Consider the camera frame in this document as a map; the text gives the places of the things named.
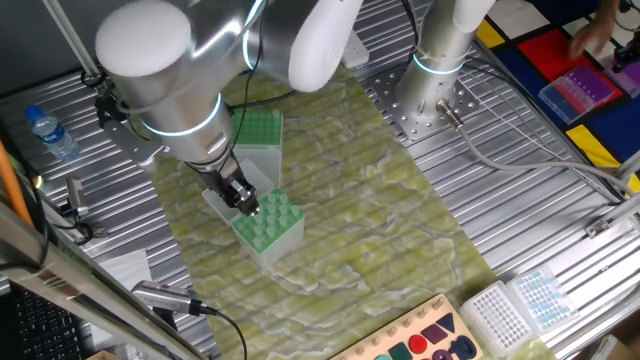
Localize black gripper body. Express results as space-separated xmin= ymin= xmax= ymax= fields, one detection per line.
xmin=187 ymin=157 xmax=242 ymax=195

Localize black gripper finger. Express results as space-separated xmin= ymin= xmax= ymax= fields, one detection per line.
xmin=214 ymin=182 xmax=252 ymax=217
xmin=232 ymin=169 xmax=261 ymax=212

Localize bare human forearm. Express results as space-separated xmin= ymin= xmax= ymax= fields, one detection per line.
xmin=597 ymin=0 xmax=624 ymax=24

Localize bare human hand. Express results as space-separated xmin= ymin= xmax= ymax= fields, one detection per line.
xmin=568 ymin=14 xmax=617 ymax=60

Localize clear tip box green rack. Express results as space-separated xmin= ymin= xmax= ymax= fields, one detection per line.
xmin=201 ymin=158 xmax=306 ymax=271
xmin=230 ymin=108 xmax=285 ymax=189

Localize green marble patterned mat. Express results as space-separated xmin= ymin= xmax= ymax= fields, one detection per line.
xmin=144 ymin=64 xmax=559 ymax=360

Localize white paper sheet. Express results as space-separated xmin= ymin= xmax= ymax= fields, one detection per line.
xmin=97 ymin=248 xmax=154 ymax=294

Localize clear water bottle blue cap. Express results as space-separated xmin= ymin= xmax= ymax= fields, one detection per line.
xmin=24 ymin=104 xmax=81 ymax=162

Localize white power strip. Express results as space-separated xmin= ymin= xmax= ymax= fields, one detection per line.
xmin=341 ymin=29 xmax=371 ymax=70

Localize thin silver rod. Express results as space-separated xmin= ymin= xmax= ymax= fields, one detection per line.
xmin=42 ymin=0 xmax=101 ymax=81

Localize wooden shape puzzle board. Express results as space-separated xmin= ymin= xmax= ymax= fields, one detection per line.
xmin=327 ymin=293 xmax=485 ymax=360

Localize orange pipe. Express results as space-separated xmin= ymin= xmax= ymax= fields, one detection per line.
xmin=0 ymin=139 xmax=34 ymax=229

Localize green puzzle piece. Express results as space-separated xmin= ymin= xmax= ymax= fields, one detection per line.
xmin=388 ymin=342 xmax=414 ymax=360

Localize red circle puzzle piece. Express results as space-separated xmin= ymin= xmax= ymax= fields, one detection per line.
xmin=408 ymin=333 xmax=429 ymax=355

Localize black keyboard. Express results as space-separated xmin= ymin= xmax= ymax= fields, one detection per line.
xmin=7 ymin=287 xmax=84 ymax=360

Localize purple square puzzle piece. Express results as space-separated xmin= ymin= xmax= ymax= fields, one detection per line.
xmin=420 ymin=323 xmax=449 ymax=346

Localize white rack tip box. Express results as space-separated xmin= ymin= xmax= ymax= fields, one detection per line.
xmin=458 ymin=279 xmax=537 ymax=357

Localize blue rack tip box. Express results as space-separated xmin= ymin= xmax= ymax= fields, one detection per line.
xmin=506 ymin=263 xmax=582 ymax=335

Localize colour block floor mat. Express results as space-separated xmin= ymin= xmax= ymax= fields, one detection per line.
xmin=473 ymin=0 xmax=640 ymax=194

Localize purple rack tip box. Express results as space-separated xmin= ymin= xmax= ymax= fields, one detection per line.
xmin=603 ymin=59 xmax=640 ymax=99
xmin=538 ymin=64 xmax=617 ymax=125

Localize cardboard carton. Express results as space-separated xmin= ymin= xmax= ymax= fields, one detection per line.
xmin=592 ymin=333 xmax=640 ymax=360

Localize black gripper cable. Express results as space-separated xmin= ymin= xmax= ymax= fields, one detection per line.
xmin=224 ymin=0 xmax=301 ymax=157

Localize silver camera mount bracket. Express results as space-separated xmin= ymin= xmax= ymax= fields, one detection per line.
xmin=102 ymin=117 xmax=169 ymax=174

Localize silver depth camera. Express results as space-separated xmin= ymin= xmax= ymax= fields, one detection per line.
xmin=130 ymin=279 xmax=219 ymax=317

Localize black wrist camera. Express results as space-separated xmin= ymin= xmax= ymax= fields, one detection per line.
xmin=93 ymin=84 xmax=125 ymax=130

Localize black camera cable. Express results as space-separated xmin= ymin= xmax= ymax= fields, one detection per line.
xmin=199 ymin=304 xmax=250 ymax=360

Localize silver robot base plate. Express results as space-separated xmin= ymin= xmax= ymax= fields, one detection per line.
xmin=367 ymin=62 xmax=481 ymax=144

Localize aluminium frame beam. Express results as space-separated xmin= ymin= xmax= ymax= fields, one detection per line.
xmin=0 ymin=199 xmax=206 ymax=360

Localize grey cable metal connector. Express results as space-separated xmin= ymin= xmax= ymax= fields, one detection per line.
xmin=435 ymin=98 xmax=636 ymax=199

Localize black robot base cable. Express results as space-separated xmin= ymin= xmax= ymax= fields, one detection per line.
xmin=399 ymin=0 xmax=426 ymax=56

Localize blue ring puzzle piece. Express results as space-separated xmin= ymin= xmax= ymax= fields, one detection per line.
xmin=446 ymin=335 xmax=479 ymax=360

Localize aluminium profile rail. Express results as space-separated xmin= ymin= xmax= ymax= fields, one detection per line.
xmin=584 ymin=149 xmax=640 ymax=240

